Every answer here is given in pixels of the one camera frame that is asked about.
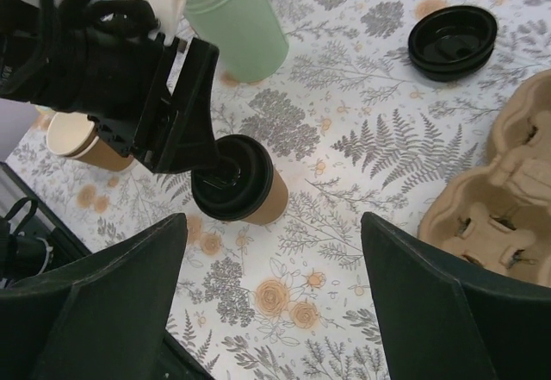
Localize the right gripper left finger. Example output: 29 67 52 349
1 214 187 379

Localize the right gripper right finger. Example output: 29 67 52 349
361 212 550 379

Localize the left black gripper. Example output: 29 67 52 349
1 0 220 174

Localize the black coffee cup lid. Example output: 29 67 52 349
189 134 273 221

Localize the brown paper coffee cup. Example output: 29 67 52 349
190 134 288 226

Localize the black coffee lid stack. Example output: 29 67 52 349
407 5 498 83

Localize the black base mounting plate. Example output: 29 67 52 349
1 162 90 289

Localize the brown cardboard cup carrier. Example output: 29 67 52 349
418 71 550 287

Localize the green straw holder cup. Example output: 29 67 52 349
184 0 289 83

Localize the floral patterned table mat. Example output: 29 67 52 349
7 0 550 379

